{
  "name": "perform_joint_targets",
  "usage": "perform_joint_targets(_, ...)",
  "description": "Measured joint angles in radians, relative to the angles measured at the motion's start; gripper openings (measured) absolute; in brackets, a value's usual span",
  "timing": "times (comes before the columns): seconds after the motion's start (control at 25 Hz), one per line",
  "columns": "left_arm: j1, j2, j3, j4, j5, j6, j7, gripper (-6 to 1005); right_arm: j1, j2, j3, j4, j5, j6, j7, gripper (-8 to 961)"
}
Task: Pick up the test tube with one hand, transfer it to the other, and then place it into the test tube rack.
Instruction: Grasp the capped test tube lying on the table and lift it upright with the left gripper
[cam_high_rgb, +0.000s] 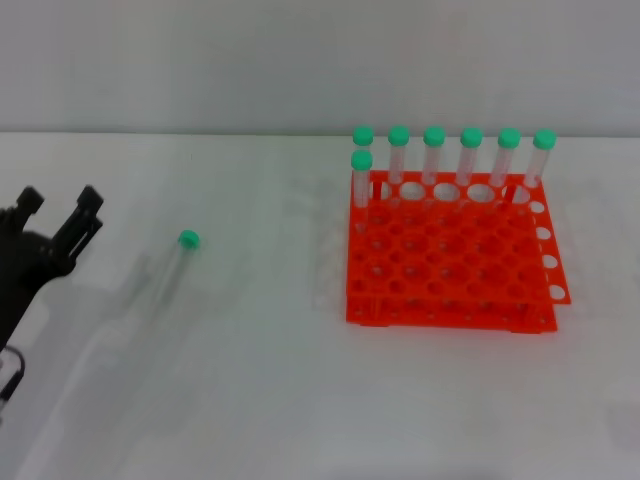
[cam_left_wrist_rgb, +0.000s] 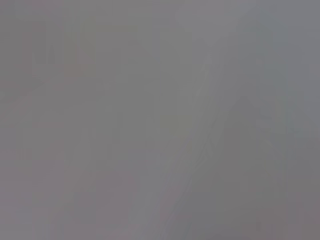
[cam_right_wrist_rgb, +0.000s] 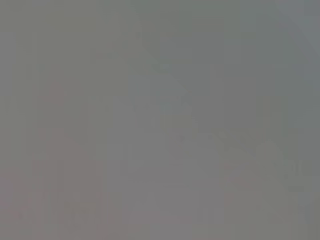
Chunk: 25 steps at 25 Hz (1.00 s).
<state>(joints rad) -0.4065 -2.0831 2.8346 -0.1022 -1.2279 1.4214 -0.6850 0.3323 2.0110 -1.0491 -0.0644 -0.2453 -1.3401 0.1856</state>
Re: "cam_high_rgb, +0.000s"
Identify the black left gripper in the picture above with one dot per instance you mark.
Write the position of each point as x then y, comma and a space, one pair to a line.
25, 270

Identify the clear green-capped test tube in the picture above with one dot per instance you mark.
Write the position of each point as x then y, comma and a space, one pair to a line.
544, 139
509, 138
398, 135
188, 239
471, 137
434, 136
361, 160
363, 135

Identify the orange test tube rack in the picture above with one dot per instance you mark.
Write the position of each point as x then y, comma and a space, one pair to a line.
450, 250

